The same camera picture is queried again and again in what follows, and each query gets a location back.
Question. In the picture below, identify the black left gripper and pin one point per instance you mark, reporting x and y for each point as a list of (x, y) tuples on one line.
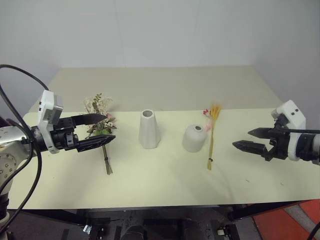
[(63, 142)]

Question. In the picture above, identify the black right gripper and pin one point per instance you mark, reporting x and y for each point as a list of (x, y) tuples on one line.
[(278, 147)]

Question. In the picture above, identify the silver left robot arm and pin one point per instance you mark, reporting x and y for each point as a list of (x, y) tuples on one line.
[(10, 140)]

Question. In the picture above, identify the tall white ceramic vase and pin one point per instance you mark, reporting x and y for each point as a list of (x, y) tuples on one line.
[(149, 132)]

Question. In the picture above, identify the short white ceramic vase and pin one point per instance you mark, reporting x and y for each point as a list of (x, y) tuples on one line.
[(193, 140)]

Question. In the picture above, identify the dried green pink flower bouquet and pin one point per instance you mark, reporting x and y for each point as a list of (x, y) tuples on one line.
[(98, 105)]

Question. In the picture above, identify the yellow dried grass bouquet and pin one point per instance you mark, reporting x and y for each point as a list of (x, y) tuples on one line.
[(212, 140)]

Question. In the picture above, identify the orange floor mat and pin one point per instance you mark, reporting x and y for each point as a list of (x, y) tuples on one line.
[(290, 220)]

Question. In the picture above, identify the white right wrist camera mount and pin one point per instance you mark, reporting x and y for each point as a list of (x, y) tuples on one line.
[(295, 117)]

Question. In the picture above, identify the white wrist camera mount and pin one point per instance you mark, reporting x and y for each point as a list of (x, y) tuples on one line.
[(47, 105), (295, 117)]

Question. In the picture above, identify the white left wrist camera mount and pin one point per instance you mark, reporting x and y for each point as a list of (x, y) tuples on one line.
[(47, 105)]

